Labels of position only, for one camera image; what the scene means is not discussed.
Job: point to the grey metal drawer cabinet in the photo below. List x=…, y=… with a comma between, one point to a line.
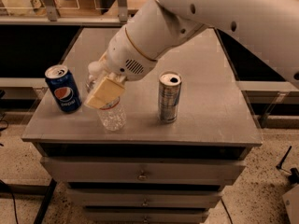
x=152, y=172

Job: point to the white box on floor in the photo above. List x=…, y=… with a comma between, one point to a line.
x=291, y=201

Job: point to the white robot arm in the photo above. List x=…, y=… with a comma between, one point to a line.
x=267, y=28

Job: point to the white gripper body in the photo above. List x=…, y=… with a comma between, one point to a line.
x=126, y=57

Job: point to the metal railing frame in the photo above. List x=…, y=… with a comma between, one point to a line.
x=103, y=13

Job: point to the clear plastic water bottle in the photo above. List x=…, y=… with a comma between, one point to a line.
x=111, y=115

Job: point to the blue Pepsi can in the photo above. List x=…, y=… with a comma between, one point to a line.
x=63, y=88

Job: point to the silver energy drink can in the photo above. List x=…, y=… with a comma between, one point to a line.
x=168, y=96

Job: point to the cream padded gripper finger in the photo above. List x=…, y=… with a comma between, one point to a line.
x=104, y=92
x=96, y=70

